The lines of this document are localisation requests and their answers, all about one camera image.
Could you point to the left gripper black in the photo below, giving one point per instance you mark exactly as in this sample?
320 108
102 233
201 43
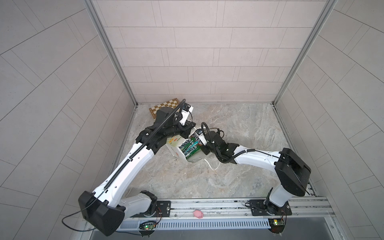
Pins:
187 128

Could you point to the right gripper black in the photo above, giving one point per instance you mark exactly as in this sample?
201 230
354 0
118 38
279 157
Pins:
204 150

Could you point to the green mint packs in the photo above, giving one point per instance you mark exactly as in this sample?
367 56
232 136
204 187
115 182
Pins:
190 147

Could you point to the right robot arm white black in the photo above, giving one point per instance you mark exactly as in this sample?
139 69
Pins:
292 171

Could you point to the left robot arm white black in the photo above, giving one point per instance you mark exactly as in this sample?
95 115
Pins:
104 207

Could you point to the wooden chessboard box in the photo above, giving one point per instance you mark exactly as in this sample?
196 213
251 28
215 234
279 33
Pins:
171 104

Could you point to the right circuit board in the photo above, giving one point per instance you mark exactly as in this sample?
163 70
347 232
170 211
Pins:
277 226

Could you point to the left green circuit board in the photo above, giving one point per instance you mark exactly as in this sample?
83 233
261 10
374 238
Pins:
147 226

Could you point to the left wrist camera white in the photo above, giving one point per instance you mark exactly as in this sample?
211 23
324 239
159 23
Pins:
186 110

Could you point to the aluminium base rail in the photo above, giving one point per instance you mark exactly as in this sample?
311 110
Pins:
237 213

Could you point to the pink toy on rail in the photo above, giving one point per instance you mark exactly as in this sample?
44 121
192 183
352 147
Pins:
198 214

